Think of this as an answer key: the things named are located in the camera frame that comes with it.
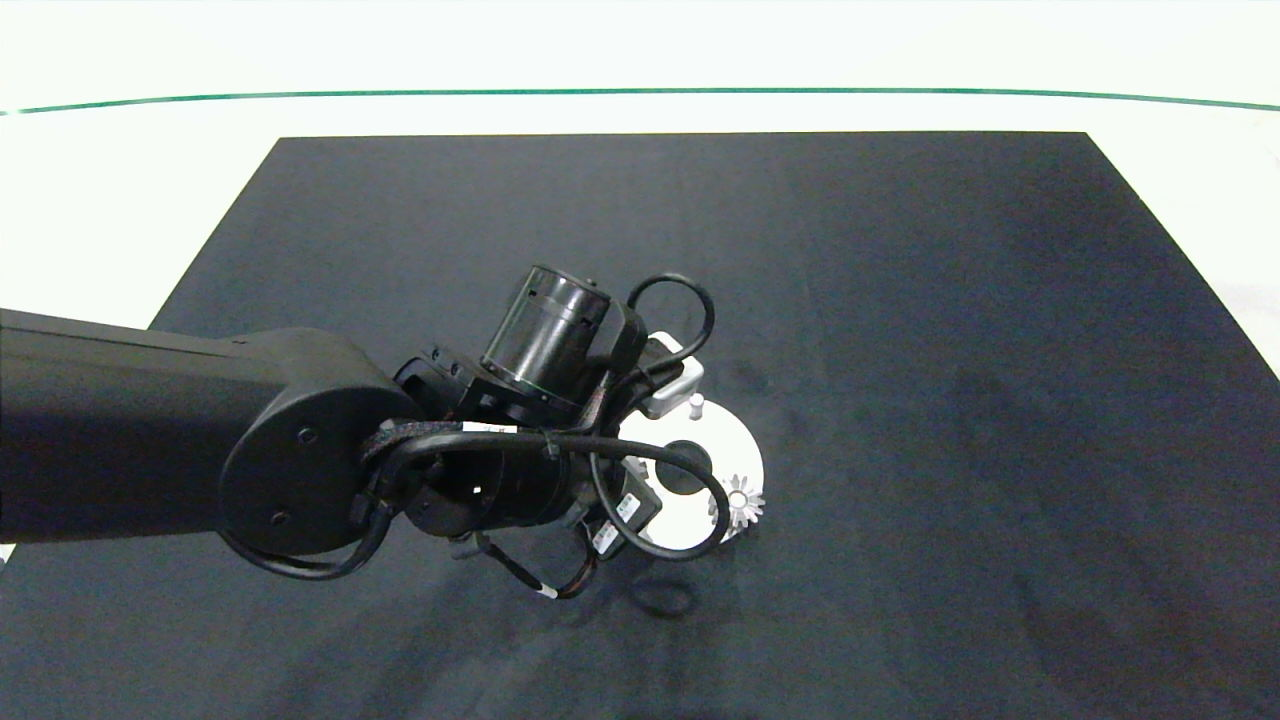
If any small steel planetary gear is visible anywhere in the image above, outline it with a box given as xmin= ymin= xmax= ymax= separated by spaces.
xmin=708 ymin=474 xmax=767 ymax=533

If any round white carrier plate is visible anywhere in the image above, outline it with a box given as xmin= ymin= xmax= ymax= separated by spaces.
xmin=612 ymin=393 xmax=767 ymax=549

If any dark mat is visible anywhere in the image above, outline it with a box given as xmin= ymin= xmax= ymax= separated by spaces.
xmin=0 ymin=131 xmax=1280 ymax=720

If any boxy silver wrist camera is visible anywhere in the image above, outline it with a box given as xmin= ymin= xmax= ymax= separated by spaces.
xmin=640 ymin=333 xmax=706 ymax=421

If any thin black tagged cable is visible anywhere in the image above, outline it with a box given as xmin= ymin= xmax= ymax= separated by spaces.
xmin=468 ymin=528 xmax=603 ymax=602

